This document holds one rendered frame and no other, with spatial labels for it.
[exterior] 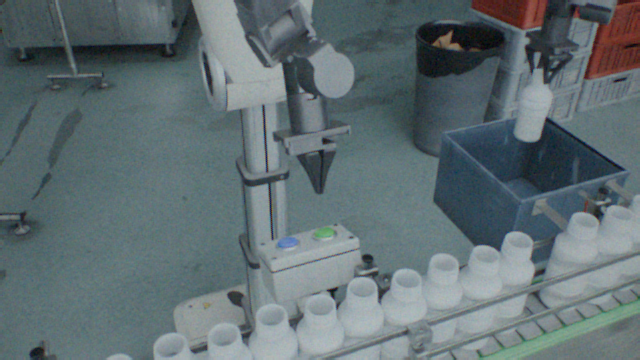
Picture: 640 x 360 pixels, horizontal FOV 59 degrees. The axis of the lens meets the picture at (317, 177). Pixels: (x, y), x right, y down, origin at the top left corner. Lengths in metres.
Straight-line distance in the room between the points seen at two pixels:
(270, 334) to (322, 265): 0.19
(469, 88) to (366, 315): 2.29
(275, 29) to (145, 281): 1.82
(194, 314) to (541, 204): 1.15
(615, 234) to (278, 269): 0.49
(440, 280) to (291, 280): 0.22
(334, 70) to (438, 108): 2.28
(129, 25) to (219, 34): 3.29
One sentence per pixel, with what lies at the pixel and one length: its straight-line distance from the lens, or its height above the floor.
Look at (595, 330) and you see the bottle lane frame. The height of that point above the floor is 0.98.
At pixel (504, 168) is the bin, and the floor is 0.79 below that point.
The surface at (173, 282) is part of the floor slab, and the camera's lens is 2.43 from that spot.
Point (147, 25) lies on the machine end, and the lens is 4.34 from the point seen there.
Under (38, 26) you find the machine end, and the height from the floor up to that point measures 0.27.
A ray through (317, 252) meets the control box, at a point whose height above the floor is 1.12.
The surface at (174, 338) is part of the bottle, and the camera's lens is 0.70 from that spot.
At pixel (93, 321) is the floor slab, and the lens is 2.38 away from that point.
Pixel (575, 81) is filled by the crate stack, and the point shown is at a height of 0.27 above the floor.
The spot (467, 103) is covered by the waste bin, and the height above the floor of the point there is 0.35.
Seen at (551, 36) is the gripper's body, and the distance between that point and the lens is 1.31.
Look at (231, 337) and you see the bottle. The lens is 0.70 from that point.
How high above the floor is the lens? 1.68
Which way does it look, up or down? 35 degrees down
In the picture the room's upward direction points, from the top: straight up
